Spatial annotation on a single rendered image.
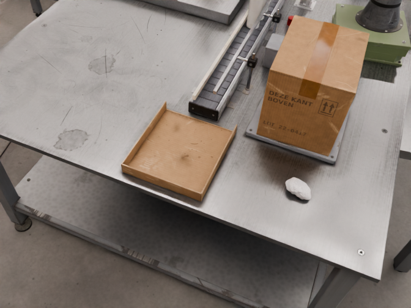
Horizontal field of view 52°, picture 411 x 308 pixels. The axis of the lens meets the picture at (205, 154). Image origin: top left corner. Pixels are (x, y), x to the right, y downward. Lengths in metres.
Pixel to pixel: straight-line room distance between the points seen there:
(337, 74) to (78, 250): 1.44
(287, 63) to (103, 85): 0.68
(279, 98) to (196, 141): 0.31
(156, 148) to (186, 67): 0.42
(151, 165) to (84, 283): 0.90
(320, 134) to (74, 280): 1.30
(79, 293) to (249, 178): 1.06
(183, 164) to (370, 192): 0.58
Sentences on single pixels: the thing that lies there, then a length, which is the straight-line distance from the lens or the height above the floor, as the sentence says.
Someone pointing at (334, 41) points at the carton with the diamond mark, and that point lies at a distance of 1.38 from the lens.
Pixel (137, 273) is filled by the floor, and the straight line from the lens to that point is 2.05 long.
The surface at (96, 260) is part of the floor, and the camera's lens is 2.11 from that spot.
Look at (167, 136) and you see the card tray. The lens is 1.39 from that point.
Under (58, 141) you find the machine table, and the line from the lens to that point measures 1.43.
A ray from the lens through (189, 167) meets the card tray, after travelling 1.31.
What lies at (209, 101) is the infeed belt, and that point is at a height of 0.88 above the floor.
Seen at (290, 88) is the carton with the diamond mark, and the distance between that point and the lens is 1.24.
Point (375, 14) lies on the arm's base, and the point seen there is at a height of 0.96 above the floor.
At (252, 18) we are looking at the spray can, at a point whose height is 0.93.
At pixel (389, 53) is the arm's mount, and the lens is 1.85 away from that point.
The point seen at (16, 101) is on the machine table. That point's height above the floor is 0.83.
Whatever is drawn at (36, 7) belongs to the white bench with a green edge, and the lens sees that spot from 3.54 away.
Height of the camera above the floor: 1.87
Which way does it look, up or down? 50 degrees down
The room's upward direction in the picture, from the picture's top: 4 degrees clockwise
